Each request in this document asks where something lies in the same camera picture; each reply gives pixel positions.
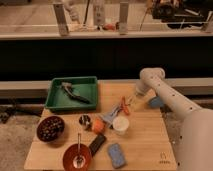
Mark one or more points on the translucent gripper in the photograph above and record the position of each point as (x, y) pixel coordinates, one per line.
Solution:
(136, 97)

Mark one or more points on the yellow banana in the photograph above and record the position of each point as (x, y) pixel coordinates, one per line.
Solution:
(130, 103)

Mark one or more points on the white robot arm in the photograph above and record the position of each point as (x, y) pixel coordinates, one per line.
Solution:
(195, 151)

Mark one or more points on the red bowl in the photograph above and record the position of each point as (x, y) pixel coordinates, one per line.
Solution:
(69, 158)

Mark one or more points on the dark bowl with beans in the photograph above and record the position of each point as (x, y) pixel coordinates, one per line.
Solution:
(50, 128)

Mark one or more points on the orange carrot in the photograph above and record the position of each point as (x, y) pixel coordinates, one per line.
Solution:
(124, 106)

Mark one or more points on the blue cloth ball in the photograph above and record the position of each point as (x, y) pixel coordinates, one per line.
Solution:
(156, 102)

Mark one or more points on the white cup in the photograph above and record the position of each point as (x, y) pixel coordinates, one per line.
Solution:
(120, 125)

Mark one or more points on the wooden table board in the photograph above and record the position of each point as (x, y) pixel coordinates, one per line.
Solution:
(145, 144)

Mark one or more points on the orange round fruit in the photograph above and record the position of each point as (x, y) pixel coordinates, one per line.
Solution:
(98, 126)

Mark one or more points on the black rectangular block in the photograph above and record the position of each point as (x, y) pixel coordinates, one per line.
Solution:
(96, 143)

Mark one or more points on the small dark can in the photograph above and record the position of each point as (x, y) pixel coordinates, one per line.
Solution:
(85, 122)

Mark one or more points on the green plastic tray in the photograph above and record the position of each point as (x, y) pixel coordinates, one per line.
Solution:
(58, 100)

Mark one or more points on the blue sponge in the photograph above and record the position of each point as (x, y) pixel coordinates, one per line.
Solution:
(116, 155)

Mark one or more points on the dark tool in tray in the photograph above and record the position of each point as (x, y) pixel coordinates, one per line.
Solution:
(67, 87)

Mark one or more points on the metal spoon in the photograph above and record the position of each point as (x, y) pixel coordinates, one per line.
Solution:
(79, 160)

